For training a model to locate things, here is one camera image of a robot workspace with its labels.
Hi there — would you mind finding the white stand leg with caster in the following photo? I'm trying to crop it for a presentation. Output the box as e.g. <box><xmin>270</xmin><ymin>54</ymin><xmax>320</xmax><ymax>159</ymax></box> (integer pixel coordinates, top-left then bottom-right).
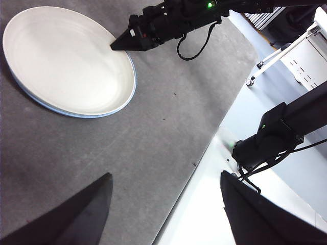
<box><xmin>246</xmin><ymin>21</ymin><xmax>321</xmax><ymax>88</ymax></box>

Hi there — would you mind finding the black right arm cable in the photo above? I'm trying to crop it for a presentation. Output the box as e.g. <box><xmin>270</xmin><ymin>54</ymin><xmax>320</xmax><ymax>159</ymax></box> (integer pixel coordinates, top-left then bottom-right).
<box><xmin>176</xmin><ymin>17</ymin><xmax>222</xmax><ymax>61</ymax></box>

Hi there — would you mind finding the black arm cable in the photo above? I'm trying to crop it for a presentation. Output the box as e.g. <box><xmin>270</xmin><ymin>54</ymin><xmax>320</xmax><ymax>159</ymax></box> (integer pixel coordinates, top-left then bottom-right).
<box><xmin>176</xmin><ymin>17</ymin><xmax>222</xmax><ymax>61</ymax></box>
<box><xmin>237</xmin><ymin>139</ymin><xmax>327</xmax><ymax>191</ymax></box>

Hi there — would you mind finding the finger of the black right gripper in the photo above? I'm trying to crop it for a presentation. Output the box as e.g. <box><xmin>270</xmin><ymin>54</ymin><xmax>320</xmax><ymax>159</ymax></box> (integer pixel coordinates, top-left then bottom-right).
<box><xmin>110</xmin><ymin>15</ymin><xmax>144</xmax><ymax>51</ymax></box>

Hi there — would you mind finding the white plate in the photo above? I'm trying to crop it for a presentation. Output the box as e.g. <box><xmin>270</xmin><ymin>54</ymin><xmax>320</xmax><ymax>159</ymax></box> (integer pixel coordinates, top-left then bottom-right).
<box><xmin>2</xmin><ymin>6</ymin><xmax>136</xmax><ymax>116</ymax></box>

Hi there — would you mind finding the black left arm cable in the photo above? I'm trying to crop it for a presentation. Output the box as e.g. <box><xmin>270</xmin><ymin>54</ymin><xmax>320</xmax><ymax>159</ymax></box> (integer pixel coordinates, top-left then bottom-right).
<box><xmin>237</xmin><ymin>139</ymin><xmax>327</xmax><ymax>191</ymax></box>

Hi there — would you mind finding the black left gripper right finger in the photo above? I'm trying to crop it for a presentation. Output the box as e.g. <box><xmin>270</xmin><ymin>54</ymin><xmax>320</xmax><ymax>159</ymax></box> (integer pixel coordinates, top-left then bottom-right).
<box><xmin>220</xmin><ymin>170</ymin><xmax>327</xmax><ymax>245</ymax></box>

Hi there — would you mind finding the white metal cabinet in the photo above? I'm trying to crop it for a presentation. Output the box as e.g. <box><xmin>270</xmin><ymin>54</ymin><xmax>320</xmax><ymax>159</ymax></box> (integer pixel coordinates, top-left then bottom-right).
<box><xmin>279</xmin><ymin>6</ymin><xmax>327</xmax><ymax>91</ymax></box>

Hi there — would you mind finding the black ribbed equipment box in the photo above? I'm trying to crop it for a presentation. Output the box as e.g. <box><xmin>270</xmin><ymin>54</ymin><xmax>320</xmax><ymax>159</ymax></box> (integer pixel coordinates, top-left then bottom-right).
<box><xmin>242</xmin><ymin>5</ymin><xmax>319</xmax><ymax>46</ymax></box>

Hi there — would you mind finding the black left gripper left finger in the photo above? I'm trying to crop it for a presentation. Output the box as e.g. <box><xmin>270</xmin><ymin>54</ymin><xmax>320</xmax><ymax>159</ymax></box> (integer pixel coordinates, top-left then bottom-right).
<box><xmin>0</xmin><ymin>172</ymin><xmax>113</xmax><ymax>245</ymax></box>

